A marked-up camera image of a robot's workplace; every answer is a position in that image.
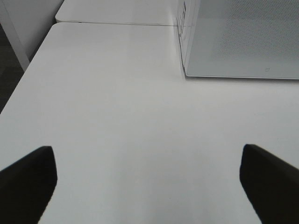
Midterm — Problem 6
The white microwave oven body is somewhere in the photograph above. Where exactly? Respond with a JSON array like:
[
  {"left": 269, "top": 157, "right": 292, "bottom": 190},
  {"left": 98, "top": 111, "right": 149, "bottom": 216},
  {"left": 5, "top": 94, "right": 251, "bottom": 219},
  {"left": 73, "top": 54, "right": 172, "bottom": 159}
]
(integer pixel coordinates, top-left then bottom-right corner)
[{"left": 176, "top": 0, "right": 200, "bottom": 77}]

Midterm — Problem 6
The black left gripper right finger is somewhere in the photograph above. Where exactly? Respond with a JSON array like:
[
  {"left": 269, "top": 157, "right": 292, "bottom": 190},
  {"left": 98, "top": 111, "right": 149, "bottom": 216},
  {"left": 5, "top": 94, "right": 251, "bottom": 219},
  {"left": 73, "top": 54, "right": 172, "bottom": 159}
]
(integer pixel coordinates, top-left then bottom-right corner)
[{"left": 239, "top": 144, "right": 299, "bottom": 224}]

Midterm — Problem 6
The white table leg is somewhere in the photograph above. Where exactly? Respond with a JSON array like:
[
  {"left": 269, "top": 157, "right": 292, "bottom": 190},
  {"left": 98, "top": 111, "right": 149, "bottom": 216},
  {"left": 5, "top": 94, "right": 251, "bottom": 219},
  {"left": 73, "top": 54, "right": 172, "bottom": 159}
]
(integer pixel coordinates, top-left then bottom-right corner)
[{"left": 0, "top": 0, "right": 30, "bottom": 71}]

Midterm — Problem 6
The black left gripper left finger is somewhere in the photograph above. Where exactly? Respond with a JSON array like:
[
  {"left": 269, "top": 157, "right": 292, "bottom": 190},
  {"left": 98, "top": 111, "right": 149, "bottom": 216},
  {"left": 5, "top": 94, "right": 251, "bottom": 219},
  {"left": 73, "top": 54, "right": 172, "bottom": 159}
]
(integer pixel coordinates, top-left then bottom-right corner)
[{"left": 0, "top": 146, "right": 57, "bottom": 224}]

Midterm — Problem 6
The white microwave door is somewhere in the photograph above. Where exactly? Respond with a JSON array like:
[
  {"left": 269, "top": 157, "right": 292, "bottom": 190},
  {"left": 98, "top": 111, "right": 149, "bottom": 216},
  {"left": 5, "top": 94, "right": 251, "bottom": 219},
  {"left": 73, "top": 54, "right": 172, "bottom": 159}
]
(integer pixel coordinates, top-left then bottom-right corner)
[{"left": 185, "top": 0, "right": 299, "bottom": 79}]

